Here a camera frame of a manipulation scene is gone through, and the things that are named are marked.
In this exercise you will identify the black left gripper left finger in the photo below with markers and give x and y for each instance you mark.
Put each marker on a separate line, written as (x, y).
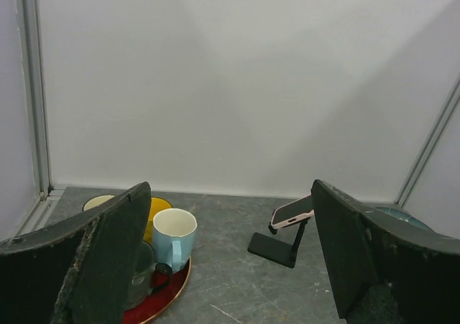
(78, 270)

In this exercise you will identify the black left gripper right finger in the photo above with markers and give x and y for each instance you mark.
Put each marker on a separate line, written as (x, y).
(383, 269)

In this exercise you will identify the phone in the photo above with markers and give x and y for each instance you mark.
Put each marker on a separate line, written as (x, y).
(292, 213)

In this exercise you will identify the black folding phone stand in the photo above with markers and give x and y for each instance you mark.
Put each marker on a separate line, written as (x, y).
(277, 251)

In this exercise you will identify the blue-green ceramic plate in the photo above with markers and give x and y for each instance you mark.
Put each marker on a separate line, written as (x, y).
(403, 216)

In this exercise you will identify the dark green glass mug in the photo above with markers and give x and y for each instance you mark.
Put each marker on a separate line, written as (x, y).
(146, 265)

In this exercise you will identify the cream mug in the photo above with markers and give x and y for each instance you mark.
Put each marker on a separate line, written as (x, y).
(96, 201)

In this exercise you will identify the red round tray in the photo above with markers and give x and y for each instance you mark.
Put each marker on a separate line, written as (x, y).
(155, 305)

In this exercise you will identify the light blue mug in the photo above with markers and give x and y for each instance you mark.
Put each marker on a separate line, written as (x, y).
(173, 237)

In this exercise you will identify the yellow mug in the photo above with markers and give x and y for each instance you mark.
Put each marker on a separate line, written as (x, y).
(157, 204)

